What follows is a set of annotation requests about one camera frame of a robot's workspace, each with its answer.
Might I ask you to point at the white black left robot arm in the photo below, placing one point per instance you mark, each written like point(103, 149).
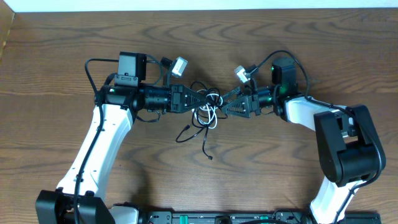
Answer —
point(79, 196)

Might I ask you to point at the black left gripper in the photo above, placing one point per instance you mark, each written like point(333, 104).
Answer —
point(175, 99)

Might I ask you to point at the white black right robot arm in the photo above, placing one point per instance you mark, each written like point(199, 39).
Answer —
point(349, 150)

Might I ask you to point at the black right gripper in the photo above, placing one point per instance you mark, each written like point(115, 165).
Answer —
point(242, 102)

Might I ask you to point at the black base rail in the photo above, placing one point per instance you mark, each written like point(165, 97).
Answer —
point(283, 216)

